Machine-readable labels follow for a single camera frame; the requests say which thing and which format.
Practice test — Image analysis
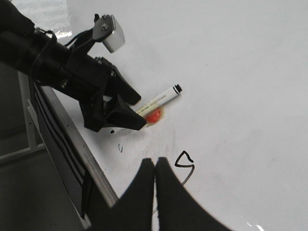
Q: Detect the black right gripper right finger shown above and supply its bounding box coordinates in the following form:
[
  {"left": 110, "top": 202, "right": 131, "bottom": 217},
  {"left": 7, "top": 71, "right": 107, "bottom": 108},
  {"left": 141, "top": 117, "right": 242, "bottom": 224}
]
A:
[{"left": 155, "top": 157, "right": 229, "bottom": 231}]

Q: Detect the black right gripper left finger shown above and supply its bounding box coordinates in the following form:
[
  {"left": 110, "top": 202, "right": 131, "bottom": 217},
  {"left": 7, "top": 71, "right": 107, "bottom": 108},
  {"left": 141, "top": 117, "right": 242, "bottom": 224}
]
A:
[{"left": 87, "top": 158, "right": 154, "bottom": 231}]

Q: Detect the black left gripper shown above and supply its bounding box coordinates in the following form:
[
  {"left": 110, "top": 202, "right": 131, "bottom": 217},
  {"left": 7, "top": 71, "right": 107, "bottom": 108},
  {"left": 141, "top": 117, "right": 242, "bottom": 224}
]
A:
[{"left": 60, "top": 43, "right": 146, "bottom": 131}]

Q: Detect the white marker with red tape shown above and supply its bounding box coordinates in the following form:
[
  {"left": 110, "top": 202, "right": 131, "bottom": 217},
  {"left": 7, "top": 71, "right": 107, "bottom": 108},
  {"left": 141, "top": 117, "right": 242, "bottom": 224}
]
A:
[{"left": 135, "top": 84, "right": 182, "bottom": 118}]

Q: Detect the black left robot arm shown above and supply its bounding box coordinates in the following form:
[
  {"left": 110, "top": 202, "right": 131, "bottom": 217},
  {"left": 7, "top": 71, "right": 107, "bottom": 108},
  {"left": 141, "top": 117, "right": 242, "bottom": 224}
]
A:
[{"left": 0, "top": 0, "right": 146, "bottom": 132}]

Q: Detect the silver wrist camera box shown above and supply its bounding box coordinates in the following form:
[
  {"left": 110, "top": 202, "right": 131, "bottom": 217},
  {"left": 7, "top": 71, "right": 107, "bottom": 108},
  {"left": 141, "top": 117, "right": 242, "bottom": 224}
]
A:
[{"left": 92, "top": 14, "right": 125, "bottom": 53}]

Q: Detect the black cable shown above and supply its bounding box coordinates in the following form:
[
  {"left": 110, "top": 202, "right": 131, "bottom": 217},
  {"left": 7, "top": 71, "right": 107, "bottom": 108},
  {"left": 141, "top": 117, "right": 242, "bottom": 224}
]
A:
[{"left": 64, "top": 28, "right": 97, "bottom": 49}]

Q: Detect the white whiteboard with metal frame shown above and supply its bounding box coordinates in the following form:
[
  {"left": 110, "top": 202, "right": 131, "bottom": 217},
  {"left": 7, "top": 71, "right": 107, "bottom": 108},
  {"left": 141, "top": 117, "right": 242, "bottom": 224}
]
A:
[{"left": 14, "top": 0, "right": 308, "bottom": 231}]

